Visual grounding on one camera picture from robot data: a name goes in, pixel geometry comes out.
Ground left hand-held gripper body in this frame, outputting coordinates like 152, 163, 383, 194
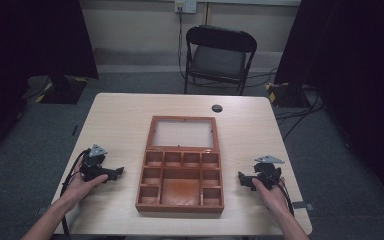
79, 143, 117, 183

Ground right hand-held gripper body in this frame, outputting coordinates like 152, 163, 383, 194
250, 154, 286, 191

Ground person's left hand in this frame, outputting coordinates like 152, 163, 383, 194
61, 160, 109, 210

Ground wooden compartment box with glass lid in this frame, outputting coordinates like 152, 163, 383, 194
135, 115, 225, 214

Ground left hand-held gripper black cable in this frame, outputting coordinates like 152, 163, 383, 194
60, 148, 91, 237

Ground white wall socket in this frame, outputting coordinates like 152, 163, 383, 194
174, 0, 198, 15

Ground black stand base with striped tape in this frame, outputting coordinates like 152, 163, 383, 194
35, 74, 89, 105
265, 81, 313, 109

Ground person's right hand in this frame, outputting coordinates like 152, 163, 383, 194
251, 176, 290, 216

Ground black folding chair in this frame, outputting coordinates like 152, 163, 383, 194
183, 24, 259, 97

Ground black floor cables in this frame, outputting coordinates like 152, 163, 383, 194
274, 87, 326, 142

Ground black curtain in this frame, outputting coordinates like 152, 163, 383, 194
0, 0, 100, 168
273, 0, 384, 214

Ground right hand-held gripper black cable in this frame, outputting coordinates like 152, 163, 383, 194
274, 178, 296, 217

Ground hand-held gripper black cable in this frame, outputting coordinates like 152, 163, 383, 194
60, 148, 91, 237
274, 178, 296, 217

